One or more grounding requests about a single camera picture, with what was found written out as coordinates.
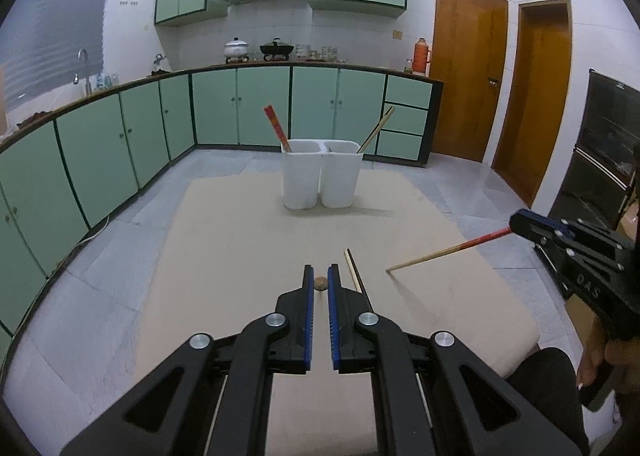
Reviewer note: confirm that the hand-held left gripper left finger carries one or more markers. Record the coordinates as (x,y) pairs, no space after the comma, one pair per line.
(310,306)

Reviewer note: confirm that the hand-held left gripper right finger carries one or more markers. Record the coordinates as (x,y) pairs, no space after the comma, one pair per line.
(334,306)

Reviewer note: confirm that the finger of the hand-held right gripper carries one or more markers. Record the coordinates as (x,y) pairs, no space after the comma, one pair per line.
(545,222)
(520,228)

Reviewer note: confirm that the small brown round object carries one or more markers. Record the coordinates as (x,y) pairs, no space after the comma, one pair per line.
(320,283)

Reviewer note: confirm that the dark brown chopstick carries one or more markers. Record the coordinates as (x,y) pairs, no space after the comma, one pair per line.
(359,277)

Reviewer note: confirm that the brown-ended bamboo chopstick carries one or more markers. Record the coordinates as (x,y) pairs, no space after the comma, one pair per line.
(376,130)
(351,270)

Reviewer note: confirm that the red-ended bamboo chopstick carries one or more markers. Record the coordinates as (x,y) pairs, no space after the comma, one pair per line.
(278,122)
(440,252)
(272,122)

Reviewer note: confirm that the white two-compartment utensil holder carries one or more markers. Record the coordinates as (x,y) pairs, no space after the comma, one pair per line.
(300,181)

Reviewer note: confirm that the person's right hand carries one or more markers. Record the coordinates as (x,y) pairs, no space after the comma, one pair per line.
(590,356)

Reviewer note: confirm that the beige tablecloth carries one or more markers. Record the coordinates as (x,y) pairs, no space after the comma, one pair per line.
(240,246)

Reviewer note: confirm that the black glass-door cabinet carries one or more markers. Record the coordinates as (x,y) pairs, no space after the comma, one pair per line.
(600,146)

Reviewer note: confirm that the person's dark trouser leg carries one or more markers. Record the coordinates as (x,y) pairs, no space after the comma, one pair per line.
(545,386)

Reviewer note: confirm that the closed wooden door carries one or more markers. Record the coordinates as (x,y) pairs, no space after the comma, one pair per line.
(465,76)

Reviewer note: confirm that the small glass jar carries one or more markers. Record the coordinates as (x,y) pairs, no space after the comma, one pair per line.
(408,66)

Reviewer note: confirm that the red thermos flask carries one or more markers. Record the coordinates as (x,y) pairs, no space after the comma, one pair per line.
(421,56)

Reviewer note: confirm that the green base cabinets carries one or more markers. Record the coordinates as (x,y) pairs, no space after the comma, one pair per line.
(260,106)

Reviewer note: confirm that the stack of patterned bowls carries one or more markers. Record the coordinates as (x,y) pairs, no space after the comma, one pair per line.
(302,51)

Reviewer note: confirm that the black wok with lid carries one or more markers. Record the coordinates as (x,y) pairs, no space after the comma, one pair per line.
(276,51)

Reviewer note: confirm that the silver pot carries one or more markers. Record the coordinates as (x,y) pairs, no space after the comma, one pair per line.
(236,50)

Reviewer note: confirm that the clear plastic bottle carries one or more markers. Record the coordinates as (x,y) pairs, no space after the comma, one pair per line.
(101,81)
(114,79)

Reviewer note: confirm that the steel kitchen faucet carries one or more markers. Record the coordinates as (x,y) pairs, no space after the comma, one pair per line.
(88,78)

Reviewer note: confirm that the grey window blind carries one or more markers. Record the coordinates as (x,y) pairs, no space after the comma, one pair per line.
(60,11)

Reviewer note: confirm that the wooden door in frame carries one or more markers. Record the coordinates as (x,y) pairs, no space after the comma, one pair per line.
(530,111)

